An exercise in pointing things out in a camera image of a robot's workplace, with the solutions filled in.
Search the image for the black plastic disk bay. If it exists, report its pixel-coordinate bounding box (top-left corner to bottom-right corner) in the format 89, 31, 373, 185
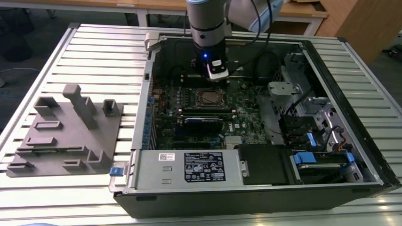
280, 115, 318, 145

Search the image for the hard disk blue carrier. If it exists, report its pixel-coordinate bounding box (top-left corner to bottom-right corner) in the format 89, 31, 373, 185
290, 152, 356, 186

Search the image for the wooden desk white frame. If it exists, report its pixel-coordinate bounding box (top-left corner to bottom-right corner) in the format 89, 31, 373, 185
147, 0, 329, 36
0, 0, 149, 27

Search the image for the grey flat cable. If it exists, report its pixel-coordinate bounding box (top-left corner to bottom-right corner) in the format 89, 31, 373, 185
256, 94, 286, 144

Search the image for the grey parts rack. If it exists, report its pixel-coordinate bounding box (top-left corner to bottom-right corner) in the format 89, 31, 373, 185
6, 84, 126, 178

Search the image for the black office chair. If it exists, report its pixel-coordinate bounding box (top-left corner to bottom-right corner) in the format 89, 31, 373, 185
0, 7, 35, 62

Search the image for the orange yellow wire bundle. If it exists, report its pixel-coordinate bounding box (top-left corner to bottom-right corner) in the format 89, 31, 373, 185
333, 140, 353, 153

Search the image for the blue plastic drive latch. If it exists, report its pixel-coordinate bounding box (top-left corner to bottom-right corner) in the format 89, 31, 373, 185
305, 132, 318, 147

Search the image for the silver metal drive cage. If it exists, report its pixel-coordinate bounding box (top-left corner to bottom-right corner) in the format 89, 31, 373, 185
276, 52, 338, 132

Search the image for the green motherboard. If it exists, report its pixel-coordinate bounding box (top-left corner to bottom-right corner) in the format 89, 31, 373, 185
150, 80, 277, 150

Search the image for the black expansion slot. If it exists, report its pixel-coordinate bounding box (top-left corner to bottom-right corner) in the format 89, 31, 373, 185
174, 134, 219, 142
171, 142, 221, 149

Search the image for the silver CPU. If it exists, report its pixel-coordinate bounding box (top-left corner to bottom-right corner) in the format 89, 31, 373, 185
202, 91, 222, 105

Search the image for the wooden cabinet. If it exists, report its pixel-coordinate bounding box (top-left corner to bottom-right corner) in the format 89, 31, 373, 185
316, 0, 402, 66

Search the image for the black graphics card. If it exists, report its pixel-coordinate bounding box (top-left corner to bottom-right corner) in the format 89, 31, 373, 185
183, 117, 226, 135

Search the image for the wire locking lever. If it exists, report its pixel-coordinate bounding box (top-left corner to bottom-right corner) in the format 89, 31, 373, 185
197, 100, 229, 108

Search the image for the grey power supply unit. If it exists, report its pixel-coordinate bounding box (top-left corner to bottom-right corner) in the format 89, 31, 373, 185
127, 149, 245, 190

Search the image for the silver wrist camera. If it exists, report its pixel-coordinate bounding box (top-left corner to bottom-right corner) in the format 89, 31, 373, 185
206, 58, 231, 82

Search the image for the CPU socket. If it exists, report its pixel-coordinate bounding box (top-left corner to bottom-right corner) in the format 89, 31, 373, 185
195, 88, 229, 109

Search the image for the black PC case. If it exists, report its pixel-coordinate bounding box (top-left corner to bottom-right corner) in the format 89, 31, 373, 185
109, 32, 402, 219

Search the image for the grey metal bracket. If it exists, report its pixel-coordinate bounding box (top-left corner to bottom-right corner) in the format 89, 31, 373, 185
268, 81, 301, 104

